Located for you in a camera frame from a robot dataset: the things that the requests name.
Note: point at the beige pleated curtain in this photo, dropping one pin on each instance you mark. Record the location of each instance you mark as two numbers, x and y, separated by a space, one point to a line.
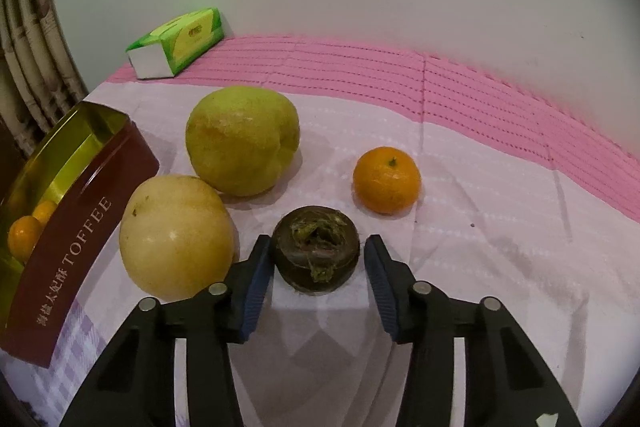
30 57

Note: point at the pink foam mat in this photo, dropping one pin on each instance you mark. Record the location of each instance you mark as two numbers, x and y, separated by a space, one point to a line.
375 72

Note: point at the green-yellow pomelo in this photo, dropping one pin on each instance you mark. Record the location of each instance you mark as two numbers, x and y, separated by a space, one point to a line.
242 142

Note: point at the white and purple checkered cloth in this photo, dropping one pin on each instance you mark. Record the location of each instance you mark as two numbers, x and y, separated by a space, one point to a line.
475 232

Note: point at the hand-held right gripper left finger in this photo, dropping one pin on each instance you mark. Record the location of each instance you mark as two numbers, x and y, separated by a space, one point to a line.
255 297

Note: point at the pale yellow pomelo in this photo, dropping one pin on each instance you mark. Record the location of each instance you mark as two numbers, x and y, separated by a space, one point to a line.
175 237

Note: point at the small orange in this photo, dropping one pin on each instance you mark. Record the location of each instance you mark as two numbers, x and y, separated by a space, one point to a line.
47 211
386 179
24 238

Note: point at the green tissue box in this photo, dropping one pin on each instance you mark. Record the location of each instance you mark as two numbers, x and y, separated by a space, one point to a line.
190 37

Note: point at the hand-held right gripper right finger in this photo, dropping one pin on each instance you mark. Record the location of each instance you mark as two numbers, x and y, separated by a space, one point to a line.
382 292

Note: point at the dark brown mangosteen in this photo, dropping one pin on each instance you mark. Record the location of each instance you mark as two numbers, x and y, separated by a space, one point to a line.
316 257

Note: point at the red and gold candy box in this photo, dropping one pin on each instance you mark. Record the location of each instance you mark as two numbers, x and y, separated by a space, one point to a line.
75 257

